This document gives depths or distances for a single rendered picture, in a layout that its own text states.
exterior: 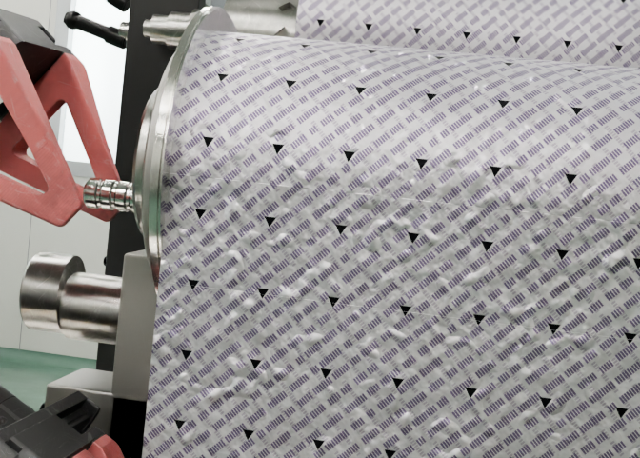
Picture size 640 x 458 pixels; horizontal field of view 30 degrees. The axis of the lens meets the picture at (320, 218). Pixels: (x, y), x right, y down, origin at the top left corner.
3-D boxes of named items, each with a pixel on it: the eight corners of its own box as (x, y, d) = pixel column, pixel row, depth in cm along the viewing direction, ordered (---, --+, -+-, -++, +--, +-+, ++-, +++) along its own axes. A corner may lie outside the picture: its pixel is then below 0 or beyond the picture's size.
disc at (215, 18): (223, 299, 64) (248, 19, 62) (232, 301, 63) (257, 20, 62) (134, 353, 49) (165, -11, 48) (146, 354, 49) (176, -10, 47)
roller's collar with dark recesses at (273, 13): (236, 87, 84) (246, -5, 84) (320, 94, 83) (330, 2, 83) (214, 79, 78) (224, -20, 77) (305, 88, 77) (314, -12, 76)
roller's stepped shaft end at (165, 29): (150, 53, 83) (154, 8, 83) (233, 61, 82) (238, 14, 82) (135, 49, 80) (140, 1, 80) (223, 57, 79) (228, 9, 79)
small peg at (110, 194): (80, 185, 54) (82, 212, 55) (139, 191, 54) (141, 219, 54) (91, 172, 55) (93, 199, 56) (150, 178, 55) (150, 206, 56)
